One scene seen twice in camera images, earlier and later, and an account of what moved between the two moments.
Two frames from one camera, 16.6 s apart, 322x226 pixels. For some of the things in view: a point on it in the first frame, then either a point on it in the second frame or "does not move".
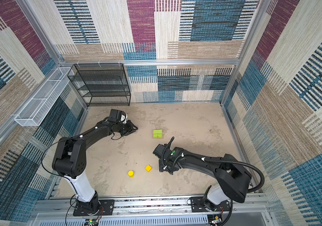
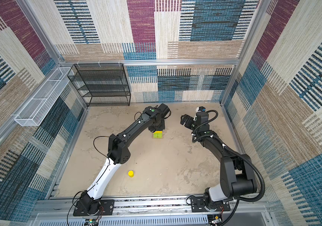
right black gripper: x=161 y=166 -> x=190 y=119
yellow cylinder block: x=131 y=173 does not move
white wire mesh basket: x=38 y=108 does not move
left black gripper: x=130 y=128 -> x=163 y=127
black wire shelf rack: x=101 y=84 does not move
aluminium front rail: x=245 y=211 does not move
